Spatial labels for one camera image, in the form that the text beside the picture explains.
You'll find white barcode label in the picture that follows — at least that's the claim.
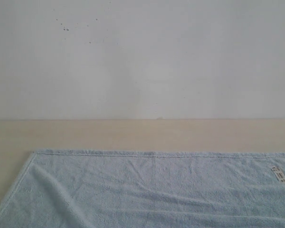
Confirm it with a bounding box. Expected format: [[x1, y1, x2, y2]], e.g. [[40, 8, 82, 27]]
[[271, 166, 285, 183]]

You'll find light blue fleece towel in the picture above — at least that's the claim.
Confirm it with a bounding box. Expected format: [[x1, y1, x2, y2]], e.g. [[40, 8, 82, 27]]
[[0, 149, 285, 228]]

